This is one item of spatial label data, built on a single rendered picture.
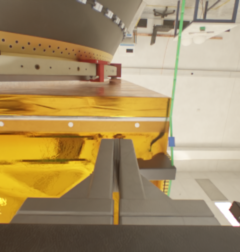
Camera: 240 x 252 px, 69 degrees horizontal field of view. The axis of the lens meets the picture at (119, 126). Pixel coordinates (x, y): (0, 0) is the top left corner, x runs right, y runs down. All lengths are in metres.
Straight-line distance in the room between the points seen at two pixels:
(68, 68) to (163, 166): 0.44
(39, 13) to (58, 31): 0.08
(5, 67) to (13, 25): 0.11
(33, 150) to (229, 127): 7.25
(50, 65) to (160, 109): 0.37
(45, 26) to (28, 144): 0.35
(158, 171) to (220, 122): 6.86
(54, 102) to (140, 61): 5.57
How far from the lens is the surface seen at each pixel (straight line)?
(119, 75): 1.89
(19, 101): 0.44
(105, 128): 0.41
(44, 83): 0.65
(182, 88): 6.33
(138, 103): 0.41
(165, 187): 0.61
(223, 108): 7.13
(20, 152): 0.45
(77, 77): 0.75
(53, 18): 0.63
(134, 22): 1.32
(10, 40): 0.60
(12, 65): 0.57
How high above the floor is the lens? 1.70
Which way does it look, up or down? 17 degrees up
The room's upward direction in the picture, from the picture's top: 178 degrees counter-clockwise
